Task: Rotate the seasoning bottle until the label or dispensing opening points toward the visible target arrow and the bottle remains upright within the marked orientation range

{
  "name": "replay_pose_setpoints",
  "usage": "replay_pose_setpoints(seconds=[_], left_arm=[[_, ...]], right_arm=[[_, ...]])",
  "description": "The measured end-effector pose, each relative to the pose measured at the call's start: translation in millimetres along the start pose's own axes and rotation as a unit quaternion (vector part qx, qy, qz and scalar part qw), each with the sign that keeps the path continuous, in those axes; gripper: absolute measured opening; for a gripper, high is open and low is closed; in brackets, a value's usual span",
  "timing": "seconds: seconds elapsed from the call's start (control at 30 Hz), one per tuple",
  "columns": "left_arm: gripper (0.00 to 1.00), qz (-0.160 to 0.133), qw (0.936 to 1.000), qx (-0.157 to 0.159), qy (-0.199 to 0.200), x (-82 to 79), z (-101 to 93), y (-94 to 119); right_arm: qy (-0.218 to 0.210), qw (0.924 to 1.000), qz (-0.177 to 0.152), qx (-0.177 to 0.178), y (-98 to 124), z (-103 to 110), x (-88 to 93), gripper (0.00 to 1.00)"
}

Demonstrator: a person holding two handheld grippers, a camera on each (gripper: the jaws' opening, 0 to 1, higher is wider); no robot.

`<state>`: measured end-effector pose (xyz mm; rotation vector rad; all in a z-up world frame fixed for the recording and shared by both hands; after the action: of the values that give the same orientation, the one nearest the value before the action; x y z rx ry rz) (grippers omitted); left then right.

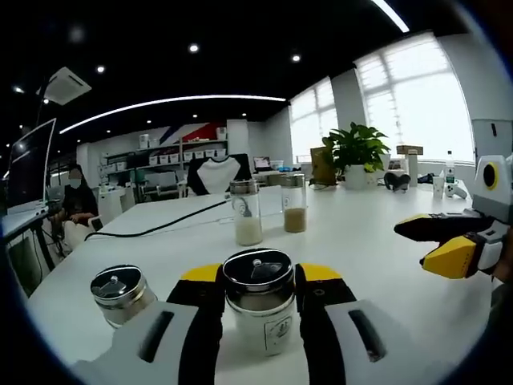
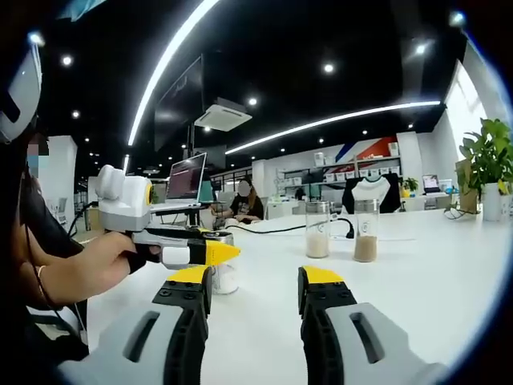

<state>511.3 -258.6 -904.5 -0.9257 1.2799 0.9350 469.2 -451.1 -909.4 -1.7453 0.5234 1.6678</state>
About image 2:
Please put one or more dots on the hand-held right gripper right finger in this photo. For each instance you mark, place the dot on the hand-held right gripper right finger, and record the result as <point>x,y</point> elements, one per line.
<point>320,349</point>

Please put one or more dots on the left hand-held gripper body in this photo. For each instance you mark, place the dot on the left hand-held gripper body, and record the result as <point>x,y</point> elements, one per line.
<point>120,192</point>

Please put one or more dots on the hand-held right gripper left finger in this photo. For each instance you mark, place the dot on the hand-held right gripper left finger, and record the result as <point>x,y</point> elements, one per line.
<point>184,345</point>

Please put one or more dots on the glass seasoning bottle white powder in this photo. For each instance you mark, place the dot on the glass seasoning bottle white powder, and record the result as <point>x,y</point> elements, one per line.
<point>226,282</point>

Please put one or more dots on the tall seasoning bottle cream grains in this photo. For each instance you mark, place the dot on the tall seasoning bottle cream grains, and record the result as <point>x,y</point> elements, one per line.
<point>317,246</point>

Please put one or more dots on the tall seasoning bottle brown powder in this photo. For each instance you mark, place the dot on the tall seasoning bottle brown powder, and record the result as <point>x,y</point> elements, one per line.
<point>365,248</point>

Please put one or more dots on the person's left hand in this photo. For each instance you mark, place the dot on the person's left hand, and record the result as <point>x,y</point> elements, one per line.
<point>108,260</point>

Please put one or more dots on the black laptop stand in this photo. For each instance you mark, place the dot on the black laptop stand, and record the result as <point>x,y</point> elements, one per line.
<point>193,220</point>

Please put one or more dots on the teal panel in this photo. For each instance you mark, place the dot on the teal panel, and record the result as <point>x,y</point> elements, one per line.
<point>207,190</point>

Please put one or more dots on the open laptop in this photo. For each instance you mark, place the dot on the open laptop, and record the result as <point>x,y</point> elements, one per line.
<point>186,176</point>

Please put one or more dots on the operator person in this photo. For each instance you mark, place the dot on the operator person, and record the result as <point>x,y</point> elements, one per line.
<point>48,224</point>

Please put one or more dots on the hanging black screen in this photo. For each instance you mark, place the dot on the hanging black screen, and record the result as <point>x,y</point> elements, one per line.
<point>180,100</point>

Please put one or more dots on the ceiling air conditioner unit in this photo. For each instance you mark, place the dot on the ceiling air conditioner unit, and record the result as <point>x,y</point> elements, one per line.
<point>224,116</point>

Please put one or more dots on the long ceiling light strip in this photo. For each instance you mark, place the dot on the long ceiling light strip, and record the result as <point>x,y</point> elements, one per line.
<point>340,117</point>
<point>160,67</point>

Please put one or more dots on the white worn chest device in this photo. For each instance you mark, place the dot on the white worn chest device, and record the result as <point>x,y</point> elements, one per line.
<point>24,88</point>

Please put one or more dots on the storage shelf with white bins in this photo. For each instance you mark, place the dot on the storage shelf with white bins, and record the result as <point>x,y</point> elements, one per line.
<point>344,175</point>

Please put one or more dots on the small green plant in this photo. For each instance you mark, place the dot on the small green plant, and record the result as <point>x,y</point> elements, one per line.
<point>410,184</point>

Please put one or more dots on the brown paper bag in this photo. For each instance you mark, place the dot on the brown paper bag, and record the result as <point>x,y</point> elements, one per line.
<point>469,200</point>

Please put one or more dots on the white plant pot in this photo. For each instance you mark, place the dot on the white plant pot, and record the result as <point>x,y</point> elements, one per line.
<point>493,202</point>

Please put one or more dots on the yellow plant tag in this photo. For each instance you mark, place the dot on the yellow plant tag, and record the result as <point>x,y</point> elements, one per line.
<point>501,187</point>

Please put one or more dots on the green potted plant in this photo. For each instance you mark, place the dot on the green potted plant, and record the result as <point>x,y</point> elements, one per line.
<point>489,148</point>

